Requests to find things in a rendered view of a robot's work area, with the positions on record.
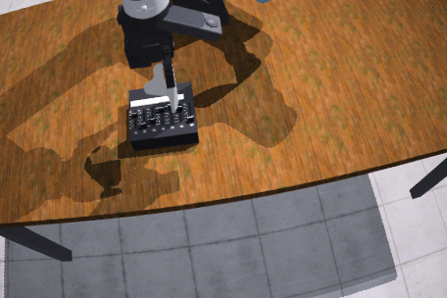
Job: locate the dark grey lighting desk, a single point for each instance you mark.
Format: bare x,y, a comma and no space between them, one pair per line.
161,128

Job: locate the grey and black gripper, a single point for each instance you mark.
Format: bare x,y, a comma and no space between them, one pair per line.
150,45

